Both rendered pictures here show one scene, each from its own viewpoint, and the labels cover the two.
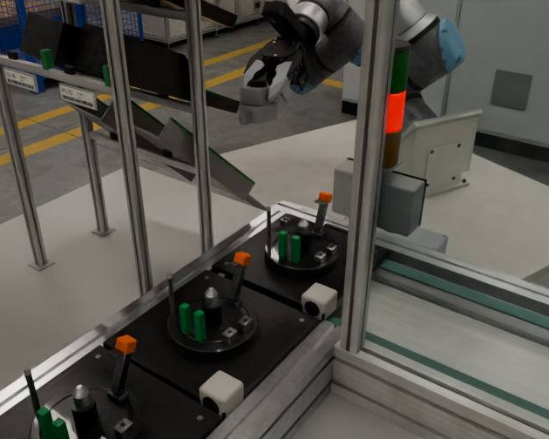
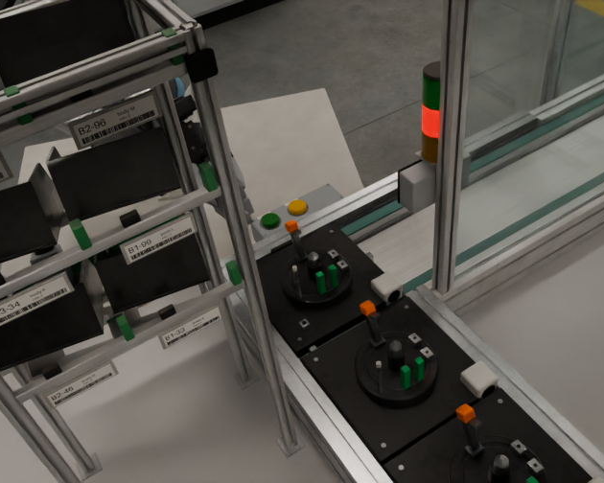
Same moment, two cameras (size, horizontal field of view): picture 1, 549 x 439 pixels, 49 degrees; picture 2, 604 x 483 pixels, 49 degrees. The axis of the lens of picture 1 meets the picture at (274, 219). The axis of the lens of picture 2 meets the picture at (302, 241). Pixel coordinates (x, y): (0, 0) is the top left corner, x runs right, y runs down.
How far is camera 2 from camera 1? 96 cm
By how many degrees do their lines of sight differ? 49
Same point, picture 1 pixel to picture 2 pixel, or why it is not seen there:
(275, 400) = (487, 350)
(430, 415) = (501, 276)
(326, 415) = not seen: hidden behind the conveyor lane
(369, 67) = (458, 95)
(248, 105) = not seen: hidden behind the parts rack
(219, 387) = (482, 377)
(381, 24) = (466, 61)
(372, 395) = (466, 301)
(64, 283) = not seen: outside the picture
